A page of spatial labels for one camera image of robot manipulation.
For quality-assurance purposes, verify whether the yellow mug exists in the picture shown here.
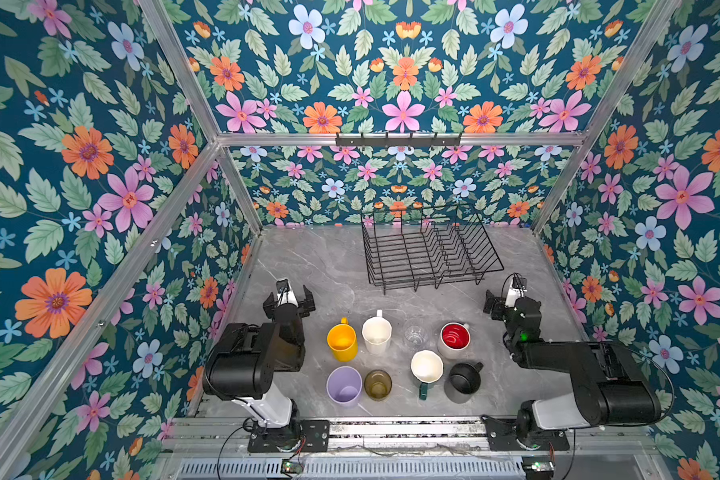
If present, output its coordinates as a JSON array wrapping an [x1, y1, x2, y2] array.
[[326, 317, 358, 362]]

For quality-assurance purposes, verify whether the black mug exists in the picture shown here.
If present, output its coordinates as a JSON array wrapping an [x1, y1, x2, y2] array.
[[444, 362, 484, 404]]

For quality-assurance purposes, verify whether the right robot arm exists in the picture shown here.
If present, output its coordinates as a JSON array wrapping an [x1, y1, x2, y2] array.
[[483, 292, 663, 449]]

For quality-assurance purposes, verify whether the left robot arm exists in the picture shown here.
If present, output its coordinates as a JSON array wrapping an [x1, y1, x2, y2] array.
[[202, 279, 315, 429]]

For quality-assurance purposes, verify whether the red interior white mug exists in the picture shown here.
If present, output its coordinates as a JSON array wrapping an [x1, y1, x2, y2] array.
[[438, 322, 471, 360]]

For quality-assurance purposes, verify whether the clear glass cup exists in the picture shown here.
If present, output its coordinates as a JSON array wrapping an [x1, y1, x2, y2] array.
[[404, 324, 428, 350]]

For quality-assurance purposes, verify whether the lilac plastic cup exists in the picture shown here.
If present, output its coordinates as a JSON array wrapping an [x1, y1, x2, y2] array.
[[326, 366, 363, 408]]

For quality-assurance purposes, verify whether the olive green glass cup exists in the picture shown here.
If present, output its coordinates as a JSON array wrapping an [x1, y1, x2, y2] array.
[[363, 369, 393, 401]]

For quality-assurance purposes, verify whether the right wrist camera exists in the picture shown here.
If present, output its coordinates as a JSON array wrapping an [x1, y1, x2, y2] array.
[[505, 273, 527, 308]]

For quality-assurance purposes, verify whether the cream mug with handle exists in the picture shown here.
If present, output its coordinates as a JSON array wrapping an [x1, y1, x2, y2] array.
[[361, 310, 392, 355]]

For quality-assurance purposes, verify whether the cream mug green handle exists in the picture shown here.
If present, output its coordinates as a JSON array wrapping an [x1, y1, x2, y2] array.
[[410, 350, 444, 401]]

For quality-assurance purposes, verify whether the black wire dish rack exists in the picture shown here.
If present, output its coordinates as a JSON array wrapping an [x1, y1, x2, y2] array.
[[361, 204, 504, 293]]

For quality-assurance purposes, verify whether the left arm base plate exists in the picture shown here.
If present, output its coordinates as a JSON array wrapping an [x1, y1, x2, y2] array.
[[247, 420, 331, 454]]

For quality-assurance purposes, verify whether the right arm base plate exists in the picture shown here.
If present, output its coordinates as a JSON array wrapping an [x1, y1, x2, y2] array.
[[480, 415, 571, 452]]

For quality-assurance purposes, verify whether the black wall hook rail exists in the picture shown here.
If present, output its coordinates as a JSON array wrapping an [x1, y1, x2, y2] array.
[[334, 132, 462, 149]]

